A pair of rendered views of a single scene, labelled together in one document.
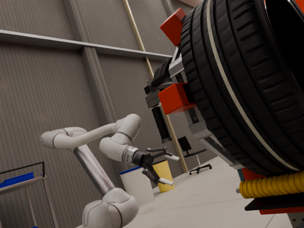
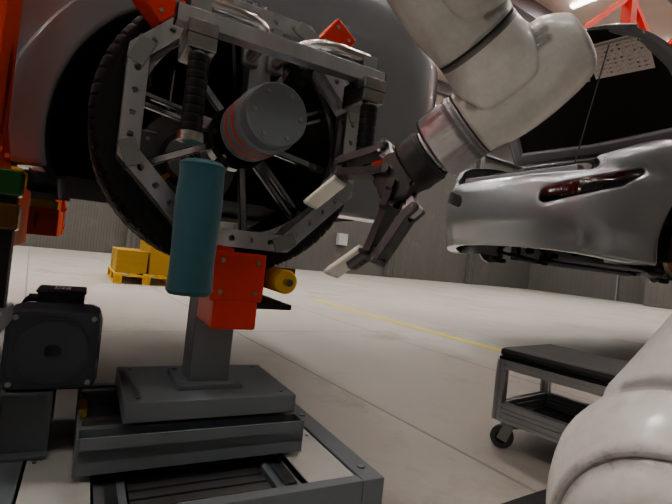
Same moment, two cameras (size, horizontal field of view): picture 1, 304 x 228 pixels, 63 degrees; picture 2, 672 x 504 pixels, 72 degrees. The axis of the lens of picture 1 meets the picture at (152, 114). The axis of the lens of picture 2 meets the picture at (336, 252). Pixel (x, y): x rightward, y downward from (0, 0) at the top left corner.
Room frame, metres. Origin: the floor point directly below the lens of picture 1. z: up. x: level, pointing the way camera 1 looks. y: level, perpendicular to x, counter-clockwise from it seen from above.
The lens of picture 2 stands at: (1.89, 0.22, 0.59)
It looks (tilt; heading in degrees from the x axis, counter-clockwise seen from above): 1 degrees up; 197
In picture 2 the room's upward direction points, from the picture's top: 6 degrees clockwise
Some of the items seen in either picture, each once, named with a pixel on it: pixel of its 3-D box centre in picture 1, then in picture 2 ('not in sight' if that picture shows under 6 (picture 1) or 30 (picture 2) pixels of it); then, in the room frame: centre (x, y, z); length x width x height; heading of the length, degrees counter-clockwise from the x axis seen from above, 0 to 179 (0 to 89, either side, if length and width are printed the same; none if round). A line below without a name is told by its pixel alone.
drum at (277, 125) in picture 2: not in sight; (260, 125); (1.00, -0.26, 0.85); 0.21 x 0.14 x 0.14; 45
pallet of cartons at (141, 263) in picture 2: not in sight; (143, 255); (-3.02, -3.84, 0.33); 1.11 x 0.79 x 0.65; 52
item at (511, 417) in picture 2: not in sight; (577, 408); (0.19, 0.59, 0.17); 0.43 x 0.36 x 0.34; 56
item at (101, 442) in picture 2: not in sight; (186, 416); (0.85, -0.45, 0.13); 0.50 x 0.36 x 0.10; 135
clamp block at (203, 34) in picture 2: not in sight; (197, 43); (1.21, -0.28, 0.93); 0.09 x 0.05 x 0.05; 45
